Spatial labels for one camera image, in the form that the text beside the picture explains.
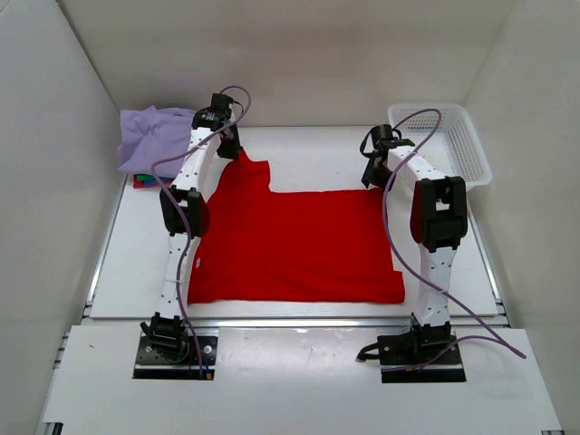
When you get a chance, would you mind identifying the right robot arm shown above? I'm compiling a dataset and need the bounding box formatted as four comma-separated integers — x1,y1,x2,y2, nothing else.
360,124,468,363

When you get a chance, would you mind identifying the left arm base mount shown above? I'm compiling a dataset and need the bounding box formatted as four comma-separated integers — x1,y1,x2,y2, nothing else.
133,313,218,381

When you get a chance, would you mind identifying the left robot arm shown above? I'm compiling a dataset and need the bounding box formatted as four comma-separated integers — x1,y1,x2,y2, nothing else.
141,91,242,361

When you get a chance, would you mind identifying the aluminium table rail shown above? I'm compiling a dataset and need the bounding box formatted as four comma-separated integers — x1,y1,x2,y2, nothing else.
83,315,421,331

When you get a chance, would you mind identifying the lilac folded t-shirt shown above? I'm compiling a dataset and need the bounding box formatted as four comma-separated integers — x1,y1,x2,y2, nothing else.
117,106,196,175

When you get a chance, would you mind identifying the white plastic basket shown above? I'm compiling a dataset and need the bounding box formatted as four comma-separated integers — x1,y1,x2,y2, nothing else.
388,102,492,189

